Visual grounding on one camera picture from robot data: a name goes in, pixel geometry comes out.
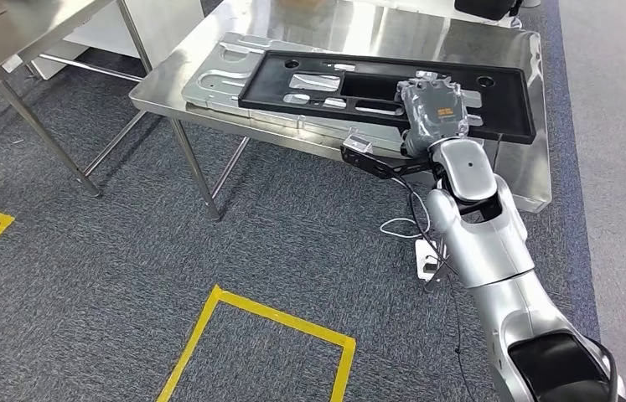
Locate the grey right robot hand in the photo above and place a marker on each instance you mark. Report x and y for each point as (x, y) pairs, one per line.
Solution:
(435, 111)

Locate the black plastic panel part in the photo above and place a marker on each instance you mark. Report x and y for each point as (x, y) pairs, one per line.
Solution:
(268, 89)

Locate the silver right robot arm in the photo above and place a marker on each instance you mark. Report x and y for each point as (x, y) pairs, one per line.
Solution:
(484, 249)

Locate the steel workbench table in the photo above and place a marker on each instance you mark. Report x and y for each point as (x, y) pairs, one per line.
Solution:
(401, 28)

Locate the white table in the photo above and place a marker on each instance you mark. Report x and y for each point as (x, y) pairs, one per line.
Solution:
(446, 8)

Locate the white power strip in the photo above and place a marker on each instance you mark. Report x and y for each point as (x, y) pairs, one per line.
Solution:
(423, 261)

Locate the silver stamped metal fixture plate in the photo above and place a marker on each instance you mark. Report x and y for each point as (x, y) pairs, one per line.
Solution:
(218, 83)

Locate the white cabinet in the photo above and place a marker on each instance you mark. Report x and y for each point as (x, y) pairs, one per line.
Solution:
(174, 28)

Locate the steel side table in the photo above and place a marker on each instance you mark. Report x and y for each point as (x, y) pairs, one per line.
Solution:
(13, 33)

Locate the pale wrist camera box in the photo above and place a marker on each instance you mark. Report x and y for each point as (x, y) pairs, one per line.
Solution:
(357, 144)

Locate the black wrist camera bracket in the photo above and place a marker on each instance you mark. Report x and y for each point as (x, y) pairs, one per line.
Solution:
(368, 165)

